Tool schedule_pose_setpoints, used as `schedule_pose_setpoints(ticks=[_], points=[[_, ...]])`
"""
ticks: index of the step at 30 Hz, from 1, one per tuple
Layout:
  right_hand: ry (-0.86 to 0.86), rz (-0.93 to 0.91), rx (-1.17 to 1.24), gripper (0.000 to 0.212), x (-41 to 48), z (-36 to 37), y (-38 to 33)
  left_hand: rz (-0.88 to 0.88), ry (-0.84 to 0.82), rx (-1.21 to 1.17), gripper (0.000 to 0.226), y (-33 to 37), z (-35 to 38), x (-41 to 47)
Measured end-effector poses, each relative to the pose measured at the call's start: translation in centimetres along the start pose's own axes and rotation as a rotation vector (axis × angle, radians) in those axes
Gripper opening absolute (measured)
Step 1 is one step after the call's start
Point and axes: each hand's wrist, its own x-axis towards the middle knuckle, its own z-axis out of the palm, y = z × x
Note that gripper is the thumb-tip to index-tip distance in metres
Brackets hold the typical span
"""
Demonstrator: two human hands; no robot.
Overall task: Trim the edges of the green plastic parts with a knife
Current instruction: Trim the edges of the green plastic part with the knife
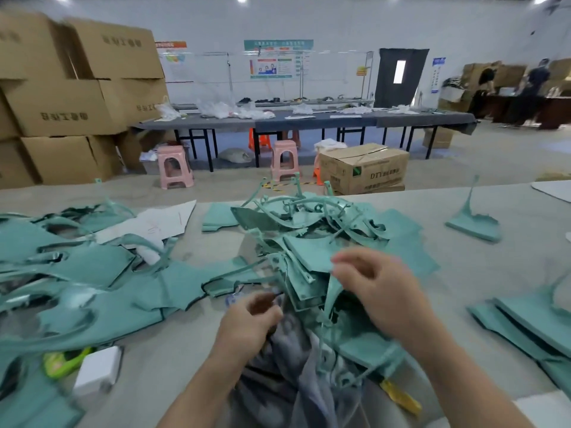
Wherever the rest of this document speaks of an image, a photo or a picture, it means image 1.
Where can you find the white paper sheet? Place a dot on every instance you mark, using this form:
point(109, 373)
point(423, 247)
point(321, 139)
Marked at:
point(152, 223)

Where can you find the person's right hand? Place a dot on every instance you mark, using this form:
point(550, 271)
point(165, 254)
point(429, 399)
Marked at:
point(388, 294)

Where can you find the grey-blue wiping cloth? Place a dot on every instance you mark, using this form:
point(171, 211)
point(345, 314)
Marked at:
point(285, 379)

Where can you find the single green plastic part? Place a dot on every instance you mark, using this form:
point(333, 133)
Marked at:
point(308, 263)

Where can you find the stack of brown cardboard boxes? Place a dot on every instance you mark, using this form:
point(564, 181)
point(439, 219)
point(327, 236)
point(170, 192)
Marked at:
point(62, 93)

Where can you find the brown cardboard box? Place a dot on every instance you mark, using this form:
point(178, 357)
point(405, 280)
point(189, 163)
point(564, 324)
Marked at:
point(366, 169)

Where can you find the person's left forearm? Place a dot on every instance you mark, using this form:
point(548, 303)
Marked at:
point(201, 396)

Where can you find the colourful wall poster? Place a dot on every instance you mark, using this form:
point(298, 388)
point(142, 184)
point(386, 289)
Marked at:
point(272, 64)

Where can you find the green and yellow gadget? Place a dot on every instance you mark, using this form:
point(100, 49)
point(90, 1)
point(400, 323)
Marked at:
point(64, 363)

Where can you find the white power adapter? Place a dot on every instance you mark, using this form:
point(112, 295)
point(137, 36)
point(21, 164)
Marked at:
point(98, 370)

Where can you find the person's left hand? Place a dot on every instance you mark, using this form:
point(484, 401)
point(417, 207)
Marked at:
point(245, 330)

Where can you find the pink plastic stool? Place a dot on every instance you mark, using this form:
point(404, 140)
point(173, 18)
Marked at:
point(175, 165)
point(285, 160)

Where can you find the orange object under table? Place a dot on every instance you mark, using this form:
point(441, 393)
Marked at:
point(260, 140)

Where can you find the long grey work table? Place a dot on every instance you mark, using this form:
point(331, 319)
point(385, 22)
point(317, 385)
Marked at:
point(312, 120)

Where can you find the white foam sheet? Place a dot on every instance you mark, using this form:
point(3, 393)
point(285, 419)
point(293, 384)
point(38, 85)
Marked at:
point(535, 410)

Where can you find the person's right forearm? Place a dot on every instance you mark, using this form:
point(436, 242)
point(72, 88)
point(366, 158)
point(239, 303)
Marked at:
point(473, 387)

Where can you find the dark door with window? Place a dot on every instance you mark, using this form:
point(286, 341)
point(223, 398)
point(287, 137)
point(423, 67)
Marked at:
point(401, 77)

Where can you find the pile of green plastic parts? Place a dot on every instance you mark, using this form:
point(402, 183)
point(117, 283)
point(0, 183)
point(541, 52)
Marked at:
point(89, 289)

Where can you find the heap of clear plastic bags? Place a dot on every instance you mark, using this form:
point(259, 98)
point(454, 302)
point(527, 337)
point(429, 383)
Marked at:
point(219, 111)

